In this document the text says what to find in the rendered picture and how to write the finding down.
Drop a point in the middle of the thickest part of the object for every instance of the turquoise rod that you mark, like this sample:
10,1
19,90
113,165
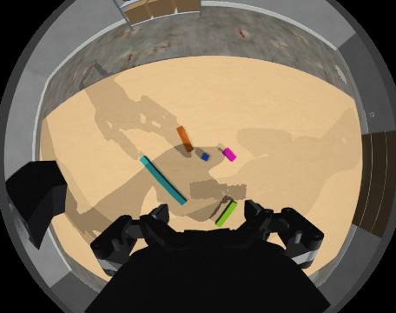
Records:
163,181

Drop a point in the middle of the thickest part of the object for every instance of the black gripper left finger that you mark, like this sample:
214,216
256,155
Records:
113,246

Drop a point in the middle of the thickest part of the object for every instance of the lime green rod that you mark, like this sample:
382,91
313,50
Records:
226,213

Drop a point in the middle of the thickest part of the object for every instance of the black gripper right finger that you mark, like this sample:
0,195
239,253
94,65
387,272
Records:
301,238

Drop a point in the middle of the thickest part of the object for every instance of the orange rod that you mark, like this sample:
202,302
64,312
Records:
187,144

